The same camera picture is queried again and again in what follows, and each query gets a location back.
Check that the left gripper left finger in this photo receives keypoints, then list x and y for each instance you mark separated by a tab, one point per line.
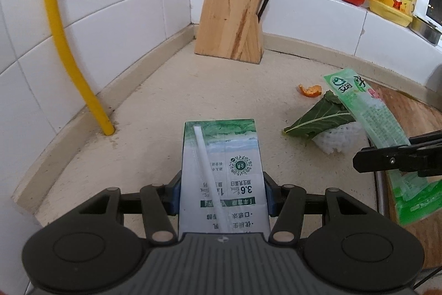
159	202

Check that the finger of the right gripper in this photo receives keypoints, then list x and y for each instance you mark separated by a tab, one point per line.
424	159
435	136

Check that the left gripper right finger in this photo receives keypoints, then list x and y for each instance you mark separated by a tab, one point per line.
287	203

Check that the green snack packet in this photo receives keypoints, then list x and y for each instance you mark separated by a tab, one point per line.
380	129

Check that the green white box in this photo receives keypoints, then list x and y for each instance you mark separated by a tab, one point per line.
222	181

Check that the dark green leafy vegetable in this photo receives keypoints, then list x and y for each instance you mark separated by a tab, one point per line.
328	113

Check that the wooden cutting board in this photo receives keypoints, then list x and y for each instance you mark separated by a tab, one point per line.
415	118

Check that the yellow pipe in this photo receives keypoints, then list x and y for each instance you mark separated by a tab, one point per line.
67	59

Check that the steel bowl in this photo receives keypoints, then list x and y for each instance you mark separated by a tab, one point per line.
425	30

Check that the small orange peel scrap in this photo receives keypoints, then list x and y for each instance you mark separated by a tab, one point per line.
311	91

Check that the wooden knife block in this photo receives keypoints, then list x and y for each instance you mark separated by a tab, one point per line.
230	29

